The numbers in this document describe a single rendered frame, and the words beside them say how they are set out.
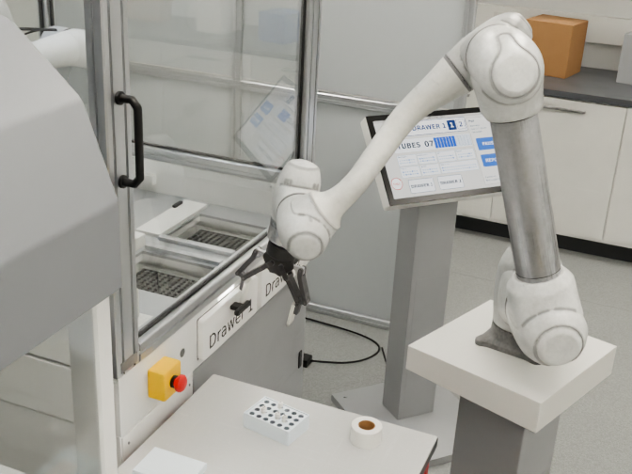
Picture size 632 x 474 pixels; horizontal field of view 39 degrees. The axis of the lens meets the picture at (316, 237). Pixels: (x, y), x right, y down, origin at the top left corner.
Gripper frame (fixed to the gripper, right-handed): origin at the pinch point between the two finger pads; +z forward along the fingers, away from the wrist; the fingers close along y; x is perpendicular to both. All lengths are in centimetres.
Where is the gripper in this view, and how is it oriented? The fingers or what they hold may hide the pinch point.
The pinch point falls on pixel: (266, 308)
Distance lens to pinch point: 226.5
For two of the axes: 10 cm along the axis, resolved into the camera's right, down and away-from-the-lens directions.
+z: -2.4, 8.6, 4.6
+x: -3.9, 3.5, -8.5
